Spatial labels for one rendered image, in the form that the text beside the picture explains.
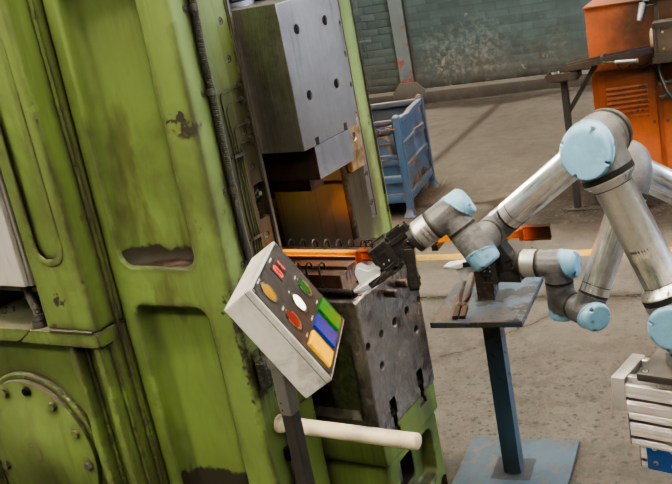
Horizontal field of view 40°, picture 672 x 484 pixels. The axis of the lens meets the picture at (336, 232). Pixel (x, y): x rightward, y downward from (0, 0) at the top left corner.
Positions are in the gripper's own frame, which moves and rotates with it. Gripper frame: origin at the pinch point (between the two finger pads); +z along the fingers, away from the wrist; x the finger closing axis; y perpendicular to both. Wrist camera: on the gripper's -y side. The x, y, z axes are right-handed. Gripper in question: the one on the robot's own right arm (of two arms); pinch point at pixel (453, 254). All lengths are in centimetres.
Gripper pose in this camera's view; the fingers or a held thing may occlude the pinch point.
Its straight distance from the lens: 262.7
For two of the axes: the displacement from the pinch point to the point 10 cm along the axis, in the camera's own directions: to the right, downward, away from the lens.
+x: 5.0, -3.4, 8.0
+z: -8.5, 0.0, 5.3
